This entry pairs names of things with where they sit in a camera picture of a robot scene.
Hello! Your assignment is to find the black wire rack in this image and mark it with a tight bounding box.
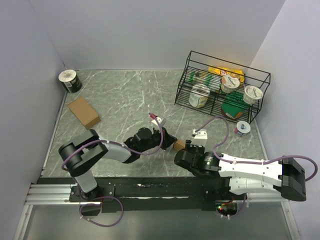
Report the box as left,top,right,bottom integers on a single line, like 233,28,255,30
174,50,271,123

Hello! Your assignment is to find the yogurt cup upper middle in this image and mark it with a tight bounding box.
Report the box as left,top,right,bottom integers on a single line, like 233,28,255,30
220,74,240,94

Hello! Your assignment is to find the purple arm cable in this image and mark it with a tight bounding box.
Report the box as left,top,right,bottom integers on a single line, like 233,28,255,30
196,116,320,221
61,117,166,228

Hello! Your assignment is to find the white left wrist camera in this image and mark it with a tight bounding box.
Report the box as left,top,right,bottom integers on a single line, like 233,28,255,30
149,113,167,128

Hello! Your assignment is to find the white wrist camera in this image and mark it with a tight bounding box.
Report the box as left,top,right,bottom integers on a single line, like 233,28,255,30
149,113,167,128
191,129,208,147

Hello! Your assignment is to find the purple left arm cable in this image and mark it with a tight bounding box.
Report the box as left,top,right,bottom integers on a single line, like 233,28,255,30
61,117,166,228

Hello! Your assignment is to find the aluminium frame rail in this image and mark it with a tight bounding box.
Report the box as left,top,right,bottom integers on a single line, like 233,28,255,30
24,184,287,205

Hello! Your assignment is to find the yellow snack bag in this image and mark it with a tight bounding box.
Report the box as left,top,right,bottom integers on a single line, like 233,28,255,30
208,66,245,84

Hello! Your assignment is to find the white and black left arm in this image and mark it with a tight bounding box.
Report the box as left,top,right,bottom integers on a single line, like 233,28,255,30
58,127,177,201

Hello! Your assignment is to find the dark green noodle cup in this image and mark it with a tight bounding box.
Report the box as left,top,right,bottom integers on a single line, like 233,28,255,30
58,69,82,94

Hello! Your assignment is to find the green snack packet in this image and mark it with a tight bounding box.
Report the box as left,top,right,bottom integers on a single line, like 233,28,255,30
220,91,250,120

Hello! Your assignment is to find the brown cardboard box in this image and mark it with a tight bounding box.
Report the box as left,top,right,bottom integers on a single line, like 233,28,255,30
173,139,186,152
67,97,101,130

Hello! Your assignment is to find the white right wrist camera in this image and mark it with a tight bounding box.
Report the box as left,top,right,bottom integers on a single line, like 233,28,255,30
191,129,208,147

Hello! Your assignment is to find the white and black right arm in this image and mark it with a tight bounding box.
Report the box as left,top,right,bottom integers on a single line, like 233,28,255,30
174,143,307,202

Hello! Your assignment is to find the yogurt cup upper right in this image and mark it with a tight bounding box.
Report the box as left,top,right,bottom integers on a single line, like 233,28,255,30
243,85,264,105

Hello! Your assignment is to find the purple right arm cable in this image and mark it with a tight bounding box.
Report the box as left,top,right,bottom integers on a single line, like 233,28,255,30
196,116,320,221

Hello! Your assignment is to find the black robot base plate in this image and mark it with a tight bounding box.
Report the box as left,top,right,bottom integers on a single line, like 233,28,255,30
37,177,247,213

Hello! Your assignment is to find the white green cup lower shelf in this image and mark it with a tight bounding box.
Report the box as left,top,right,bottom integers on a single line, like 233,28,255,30
189,83,210,108

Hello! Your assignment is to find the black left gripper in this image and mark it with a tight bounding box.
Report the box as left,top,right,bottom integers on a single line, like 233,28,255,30
139,126,177,154

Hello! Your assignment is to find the folded brown cardboard box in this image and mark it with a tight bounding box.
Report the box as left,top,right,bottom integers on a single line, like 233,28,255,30
67,97,101,130

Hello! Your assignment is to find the purple yogurt cup on table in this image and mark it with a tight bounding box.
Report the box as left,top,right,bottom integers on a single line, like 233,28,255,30
234,120,251,137

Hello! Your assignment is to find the green white packet in rack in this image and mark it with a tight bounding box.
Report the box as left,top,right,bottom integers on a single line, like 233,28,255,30
188,71,221,91

